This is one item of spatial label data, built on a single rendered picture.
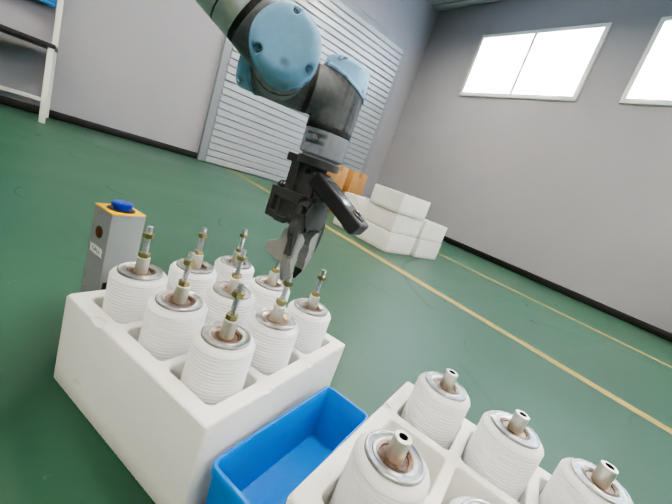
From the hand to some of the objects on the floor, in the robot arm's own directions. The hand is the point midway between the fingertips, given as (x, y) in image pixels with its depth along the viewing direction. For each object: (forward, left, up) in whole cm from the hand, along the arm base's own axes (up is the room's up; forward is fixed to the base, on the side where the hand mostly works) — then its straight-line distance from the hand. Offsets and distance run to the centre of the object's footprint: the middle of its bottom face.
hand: (293, 273), depth 60 cm
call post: (-23, +36, -35) cm, 55 cm away
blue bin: (+2, -14, -35) cm, 38 cm away
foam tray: (-5, +12, -35) cm, 37 cm away
